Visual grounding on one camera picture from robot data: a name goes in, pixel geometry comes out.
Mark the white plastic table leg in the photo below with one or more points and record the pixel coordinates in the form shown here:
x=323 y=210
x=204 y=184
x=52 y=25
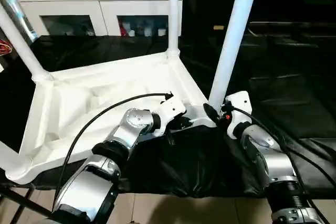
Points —
x=174 y=14
x=10 y=161
x=21 y=45
x=233 y=35

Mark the white plastic table top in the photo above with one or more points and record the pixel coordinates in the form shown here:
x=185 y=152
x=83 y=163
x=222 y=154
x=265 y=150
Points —
x=79 y=93

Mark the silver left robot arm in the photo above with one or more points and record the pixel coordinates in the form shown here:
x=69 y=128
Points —
x=131 y=124

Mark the black work mat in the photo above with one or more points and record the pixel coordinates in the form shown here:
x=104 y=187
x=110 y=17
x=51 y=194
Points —
x=283 y=87

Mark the small tan block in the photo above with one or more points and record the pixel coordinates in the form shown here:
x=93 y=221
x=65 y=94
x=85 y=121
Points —
x=219 y=27

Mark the black flat bar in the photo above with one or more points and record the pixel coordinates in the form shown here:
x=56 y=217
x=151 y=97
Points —
x=294 y=26

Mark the white glass-door cabinet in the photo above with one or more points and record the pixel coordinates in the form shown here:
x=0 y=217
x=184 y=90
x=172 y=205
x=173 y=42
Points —
x=100 y=3

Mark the black folding table frame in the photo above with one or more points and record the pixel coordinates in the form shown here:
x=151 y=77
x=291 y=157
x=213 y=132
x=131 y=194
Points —
x=16 y=203

